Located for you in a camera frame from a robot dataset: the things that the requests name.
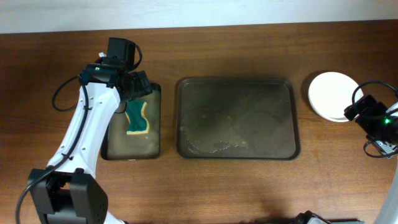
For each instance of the white plate with yellow stain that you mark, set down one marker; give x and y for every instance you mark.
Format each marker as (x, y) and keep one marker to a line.
(337, 120)

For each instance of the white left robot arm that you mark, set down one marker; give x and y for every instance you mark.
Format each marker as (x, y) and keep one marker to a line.
(66, 190)

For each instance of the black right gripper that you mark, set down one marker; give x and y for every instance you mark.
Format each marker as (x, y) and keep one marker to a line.
(372, 107)

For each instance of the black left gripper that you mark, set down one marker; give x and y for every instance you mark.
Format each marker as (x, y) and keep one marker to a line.
(143, 84)

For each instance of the green and yellow sponge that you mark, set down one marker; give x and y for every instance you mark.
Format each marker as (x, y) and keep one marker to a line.
(135, 114)

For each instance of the white deep plate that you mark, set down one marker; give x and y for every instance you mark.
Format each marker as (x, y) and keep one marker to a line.
(330, 93)

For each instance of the large dark serving tray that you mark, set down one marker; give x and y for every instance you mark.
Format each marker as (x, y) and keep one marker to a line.
(237, 118)

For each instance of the small black water tray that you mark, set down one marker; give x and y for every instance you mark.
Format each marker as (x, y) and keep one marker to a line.
(119, 145)

